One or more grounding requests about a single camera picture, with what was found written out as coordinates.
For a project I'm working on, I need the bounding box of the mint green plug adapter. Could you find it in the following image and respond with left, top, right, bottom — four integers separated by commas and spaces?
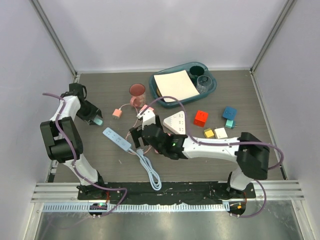
93, 118, 104, 126

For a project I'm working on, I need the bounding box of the white triangular power strip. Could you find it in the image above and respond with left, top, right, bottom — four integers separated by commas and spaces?
162, 111, 186, 135

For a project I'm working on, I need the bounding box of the pink cube socket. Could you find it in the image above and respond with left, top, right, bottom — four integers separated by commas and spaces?
139, 104, 154, 113

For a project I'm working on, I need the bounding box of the light blue power strip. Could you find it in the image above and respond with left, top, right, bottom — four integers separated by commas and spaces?
102, 127, 132, 152

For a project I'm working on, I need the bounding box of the pink charger plug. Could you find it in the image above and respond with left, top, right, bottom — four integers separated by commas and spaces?
112, 108, 123, 119

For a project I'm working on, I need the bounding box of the pink charging cable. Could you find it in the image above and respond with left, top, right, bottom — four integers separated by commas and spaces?
119, 103, 153, 155

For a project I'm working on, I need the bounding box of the yellow plug adapter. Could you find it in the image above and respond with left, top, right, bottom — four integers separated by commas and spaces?
203, 128, 215, 139

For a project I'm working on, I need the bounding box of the red cube socket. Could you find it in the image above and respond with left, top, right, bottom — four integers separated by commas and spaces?
193, 110, 209, 128

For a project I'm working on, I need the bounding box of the white plug adapter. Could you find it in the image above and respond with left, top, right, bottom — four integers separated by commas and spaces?
213, 127, 228, 139

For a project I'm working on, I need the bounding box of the teal plug adapter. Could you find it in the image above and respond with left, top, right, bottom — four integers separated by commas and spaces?
225, 119, 236, 129

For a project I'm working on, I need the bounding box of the blue cube socket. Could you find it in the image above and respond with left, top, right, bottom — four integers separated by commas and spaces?
222, 106, 237, 121

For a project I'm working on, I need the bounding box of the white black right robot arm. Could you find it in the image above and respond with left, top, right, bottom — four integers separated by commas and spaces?
129, 115, 270, 198

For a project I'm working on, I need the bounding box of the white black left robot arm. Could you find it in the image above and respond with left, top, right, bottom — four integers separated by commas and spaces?
40, 83, 107, 200

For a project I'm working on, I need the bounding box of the teal plastic tray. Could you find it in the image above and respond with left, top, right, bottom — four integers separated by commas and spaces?
148, 61, 218, 109

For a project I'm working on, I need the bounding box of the white paper sheet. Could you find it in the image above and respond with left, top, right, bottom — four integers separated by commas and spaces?
153, 70, 200, 101

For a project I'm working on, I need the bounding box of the clear glass cup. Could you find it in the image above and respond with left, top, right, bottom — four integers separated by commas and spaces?
196, 75, 213, 94

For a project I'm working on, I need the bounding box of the dark green cup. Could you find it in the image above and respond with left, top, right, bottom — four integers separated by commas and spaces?
189, 65, 205, 79

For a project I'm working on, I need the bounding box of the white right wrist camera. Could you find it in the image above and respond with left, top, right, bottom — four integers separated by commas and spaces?
136, 109, 156, 130

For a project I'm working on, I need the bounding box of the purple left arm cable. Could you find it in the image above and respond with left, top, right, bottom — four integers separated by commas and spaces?
42, 92, 128, 216

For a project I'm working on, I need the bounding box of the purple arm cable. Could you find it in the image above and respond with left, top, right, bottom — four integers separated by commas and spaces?
42, 92, 128, 216
139, 96, 285, 219

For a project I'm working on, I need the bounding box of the light blue power cord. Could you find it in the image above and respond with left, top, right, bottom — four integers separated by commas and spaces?
129, 147, 162, 191

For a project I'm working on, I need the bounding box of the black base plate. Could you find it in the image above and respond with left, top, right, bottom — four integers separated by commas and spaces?
76, 181, 256, 206

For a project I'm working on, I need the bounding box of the perforated cable duct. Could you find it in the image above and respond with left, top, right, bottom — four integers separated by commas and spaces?
42, 202, 230, 213

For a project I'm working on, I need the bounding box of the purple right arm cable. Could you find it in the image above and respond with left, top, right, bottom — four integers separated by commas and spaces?
139, 96, 285, 219

